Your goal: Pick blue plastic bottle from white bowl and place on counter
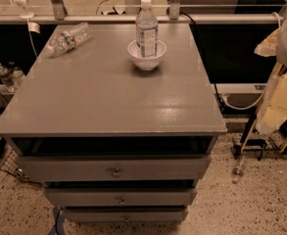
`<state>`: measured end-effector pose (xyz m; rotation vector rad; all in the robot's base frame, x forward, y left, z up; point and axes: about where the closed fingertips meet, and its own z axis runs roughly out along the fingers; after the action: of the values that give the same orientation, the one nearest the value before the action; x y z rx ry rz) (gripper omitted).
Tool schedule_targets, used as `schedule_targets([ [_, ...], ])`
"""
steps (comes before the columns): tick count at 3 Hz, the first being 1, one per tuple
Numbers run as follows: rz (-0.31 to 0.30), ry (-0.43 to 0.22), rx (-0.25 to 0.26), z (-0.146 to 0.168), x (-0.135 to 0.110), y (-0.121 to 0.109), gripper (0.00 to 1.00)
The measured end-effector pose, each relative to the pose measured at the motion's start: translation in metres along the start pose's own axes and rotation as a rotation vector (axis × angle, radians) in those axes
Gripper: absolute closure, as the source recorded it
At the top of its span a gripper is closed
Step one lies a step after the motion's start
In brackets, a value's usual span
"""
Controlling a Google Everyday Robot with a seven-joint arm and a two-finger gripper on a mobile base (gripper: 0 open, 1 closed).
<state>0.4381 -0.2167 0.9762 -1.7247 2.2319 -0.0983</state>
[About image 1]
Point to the water bottle on left shelf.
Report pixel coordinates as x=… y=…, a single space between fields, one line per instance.
x=6 y=78

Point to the blue label plastic bottle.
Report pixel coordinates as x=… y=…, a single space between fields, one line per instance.
x=146 y=30

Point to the top gray drawer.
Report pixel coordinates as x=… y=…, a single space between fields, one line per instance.
x=57 y=169

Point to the clear plastic bottle lying down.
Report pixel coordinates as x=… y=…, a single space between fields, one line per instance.
x=68 y=39

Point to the bottle on floor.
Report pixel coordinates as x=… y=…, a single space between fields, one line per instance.
x=238 y=170

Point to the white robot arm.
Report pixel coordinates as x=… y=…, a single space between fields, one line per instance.
x=275 y=45

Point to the wire mesh basket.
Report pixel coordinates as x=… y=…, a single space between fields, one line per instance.
x=10 y=166

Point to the bottom gray drawer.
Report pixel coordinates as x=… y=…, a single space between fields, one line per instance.
x=126 y=215

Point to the gray drawer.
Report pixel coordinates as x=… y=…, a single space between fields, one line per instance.
x=126 y=215
x=57 y=169
x=120 y=197

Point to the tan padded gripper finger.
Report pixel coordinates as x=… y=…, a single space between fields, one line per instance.
x=272 y=112

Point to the white desk lamp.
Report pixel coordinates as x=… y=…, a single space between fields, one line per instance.
x=25 y=12

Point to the gray drawer cabinet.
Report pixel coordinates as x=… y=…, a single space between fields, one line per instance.
x=94 y=102

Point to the middle gray drawer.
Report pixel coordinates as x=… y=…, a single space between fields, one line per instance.
x=120 y=197

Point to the white bowl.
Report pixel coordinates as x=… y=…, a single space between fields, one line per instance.
x=146 y=63

